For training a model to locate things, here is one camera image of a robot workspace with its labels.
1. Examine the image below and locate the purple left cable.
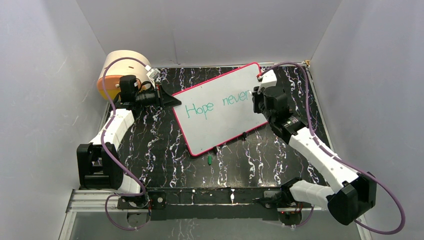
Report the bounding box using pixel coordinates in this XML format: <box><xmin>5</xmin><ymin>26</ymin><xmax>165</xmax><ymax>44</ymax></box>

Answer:
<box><xmin>100</xmin><ymin>57</ymin><xmax>150</xmax><ymax>231</ymax></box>

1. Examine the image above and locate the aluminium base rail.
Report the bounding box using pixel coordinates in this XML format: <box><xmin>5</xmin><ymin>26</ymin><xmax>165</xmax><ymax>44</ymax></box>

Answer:
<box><xmin>59</xmin><ymin>187</ymin><xmax>371</xmax><ymax>240</ymax></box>

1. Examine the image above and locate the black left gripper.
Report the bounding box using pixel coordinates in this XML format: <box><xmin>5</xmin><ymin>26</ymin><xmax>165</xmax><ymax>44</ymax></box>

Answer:
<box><xmin>136</xmin><ymin>83</ymin><xmax>182</xmax><ymax>112</ymax></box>

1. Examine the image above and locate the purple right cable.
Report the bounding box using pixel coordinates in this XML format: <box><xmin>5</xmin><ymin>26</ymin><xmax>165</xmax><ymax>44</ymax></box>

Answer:
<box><xmin>257</xmin><ymin>61</ymin><xmax>406</xmax><ymax>236</ymax></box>

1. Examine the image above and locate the purple cable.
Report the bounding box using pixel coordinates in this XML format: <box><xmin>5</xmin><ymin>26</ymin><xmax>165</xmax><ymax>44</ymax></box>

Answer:
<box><xmin>257</xmin><ymin>61</ymin><xmax>406</xmax><ymax>236</ymax></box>
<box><xmin>100</xmin><ymin>57</ymin><xmax>150</xmax><ymax>231</ymax></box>

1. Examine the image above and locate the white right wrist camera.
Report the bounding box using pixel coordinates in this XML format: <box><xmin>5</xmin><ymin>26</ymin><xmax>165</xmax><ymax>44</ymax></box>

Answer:
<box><xmin>257</xmin><ymin>70</ymin><xmax>277</xmax><ymax>94</ymax></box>

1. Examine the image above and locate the beige cylindrical drawer box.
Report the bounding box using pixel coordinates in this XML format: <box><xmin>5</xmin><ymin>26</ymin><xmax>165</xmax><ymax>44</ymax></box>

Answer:
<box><xmin>96</xmin><ymin>50</ymin><xmax>151</xmax><ymax>100</ymax></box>

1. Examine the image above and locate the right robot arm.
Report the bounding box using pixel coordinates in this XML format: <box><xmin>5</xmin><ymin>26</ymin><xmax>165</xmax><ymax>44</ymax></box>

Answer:
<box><xmin>252</xmin><ymin>86</ymin><xmax>377</xmax><ymax>226</ymax></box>

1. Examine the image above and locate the pink framed whiteboard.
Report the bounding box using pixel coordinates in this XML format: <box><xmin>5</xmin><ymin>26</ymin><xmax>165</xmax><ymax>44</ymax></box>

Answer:
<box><xmin>173</xmin><ymin>62</ymin><xmax>267</xmax><ymax>156</ymax></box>

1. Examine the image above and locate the green marker cap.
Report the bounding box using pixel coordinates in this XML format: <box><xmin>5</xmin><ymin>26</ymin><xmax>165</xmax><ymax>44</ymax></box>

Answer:
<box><xmin>207</xmin><ymin>155</ymin><xmax>213</xmax><ymax>166</ymax></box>

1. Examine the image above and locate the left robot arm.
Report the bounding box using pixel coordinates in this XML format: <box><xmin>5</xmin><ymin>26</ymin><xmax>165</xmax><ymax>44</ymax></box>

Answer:
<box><xmin>76</xmin><ymin>75</ymin><xmax>182</xmax><ymax>208</ymax></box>

